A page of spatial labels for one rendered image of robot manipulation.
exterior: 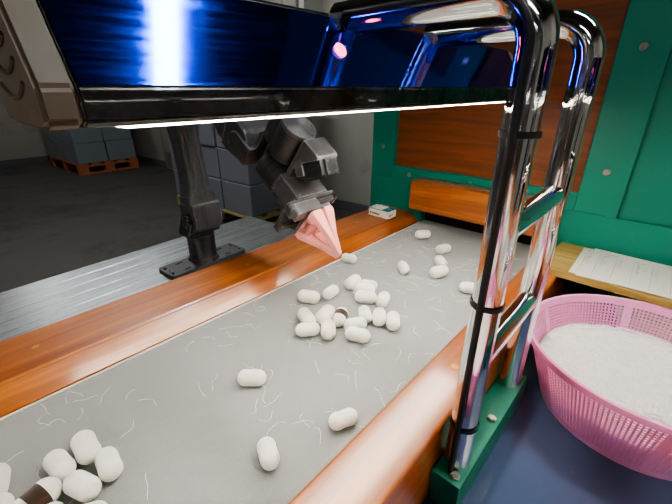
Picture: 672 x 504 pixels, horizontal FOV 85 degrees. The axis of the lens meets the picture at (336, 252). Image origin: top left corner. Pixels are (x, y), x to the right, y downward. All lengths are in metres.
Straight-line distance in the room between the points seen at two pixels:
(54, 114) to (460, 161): 0.82
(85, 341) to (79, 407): 0.09
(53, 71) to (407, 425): 0.36
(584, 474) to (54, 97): 0.55
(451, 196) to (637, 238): 0.34
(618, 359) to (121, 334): 0.65
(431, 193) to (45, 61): 0.77
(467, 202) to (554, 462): 0.51
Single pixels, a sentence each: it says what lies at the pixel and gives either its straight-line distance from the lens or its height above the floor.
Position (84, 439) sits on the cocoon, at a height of 0.76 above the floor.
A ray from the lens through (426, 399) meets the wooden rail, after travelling 0.42.
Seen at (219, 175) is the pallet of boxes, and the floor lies 0.42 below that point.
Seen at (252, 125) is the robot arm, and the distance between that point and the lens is 0.67.
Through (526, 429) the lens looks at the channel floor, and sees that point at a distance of 0.55.
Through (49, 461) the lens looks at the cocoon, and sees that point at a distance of 0.45.
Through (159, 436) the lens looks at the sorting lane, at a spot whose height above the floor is 0.74.
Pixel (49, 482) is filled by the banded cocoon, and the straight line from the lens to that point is 0.43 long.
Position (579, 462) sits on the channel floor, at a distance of 0.55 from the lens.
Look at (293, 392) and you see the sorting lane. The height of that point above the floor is 0.74.
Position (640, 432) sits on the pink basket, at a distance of 0.51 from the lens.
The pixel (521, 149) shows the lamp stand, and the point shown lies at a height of 1.02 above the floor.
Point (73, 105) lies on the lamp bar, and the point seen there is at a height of 1.05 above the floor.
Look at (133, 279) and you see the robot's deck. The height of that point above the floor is 0.67.
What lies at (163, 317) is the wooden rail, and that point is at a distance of 0.58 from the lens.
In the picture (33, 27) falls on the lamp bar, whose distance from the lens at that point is 0.22.
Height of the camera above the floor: 1.06
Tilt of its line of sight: 24 degrees down
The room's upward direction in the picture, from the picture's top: straight up
